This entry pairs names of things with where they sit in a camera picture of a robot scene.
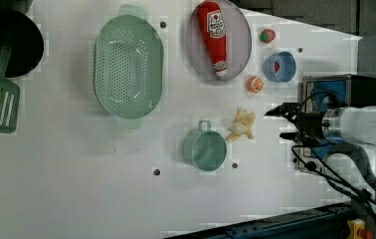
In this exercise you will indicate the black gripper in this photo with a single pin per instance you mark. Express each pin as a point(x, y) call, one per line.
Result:
point(308, 125)

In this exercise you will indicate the peeled toy banana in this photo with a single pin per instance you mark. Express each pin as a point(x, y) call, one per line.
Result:
point(242, 125)

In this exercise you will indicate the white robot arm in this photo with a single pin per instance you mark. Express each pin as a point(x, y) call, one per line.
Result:
point(343, 140)

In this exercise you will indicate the orange slice toy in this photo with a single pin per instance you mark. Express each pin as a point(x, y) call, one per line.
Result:
point(254, 85)

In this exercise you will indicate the red toy in cup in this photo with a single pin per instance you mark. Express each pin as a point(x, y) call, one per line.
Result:
point(277, 66)

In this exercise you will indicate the green measuring cup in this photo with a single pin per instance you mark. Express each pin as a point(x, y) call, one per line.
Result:
point(204, 148)

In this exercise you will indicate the toy strawberry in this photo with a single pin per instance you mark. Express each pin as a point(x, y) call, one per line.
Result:
point(267, 35)

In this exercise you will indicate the grey round plate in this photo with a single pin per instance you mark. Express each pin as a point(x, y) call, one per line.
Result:
point(239, 43)

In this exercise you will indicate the yellow emergency stop box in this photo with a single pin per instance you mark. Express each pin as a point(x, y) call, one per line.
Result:
point(357, 230)

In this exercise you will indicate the red ketchup bottle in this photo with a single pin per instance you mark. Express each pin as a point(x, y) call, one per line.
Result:
point(213, 31)

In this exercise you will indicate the green plastic colander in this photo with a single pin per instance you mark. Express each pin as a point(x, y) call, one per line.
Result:
point(128, 67)

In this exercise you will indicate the black round pan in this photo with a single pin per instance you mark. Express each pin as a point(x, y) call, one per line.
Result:
point(25, 41)

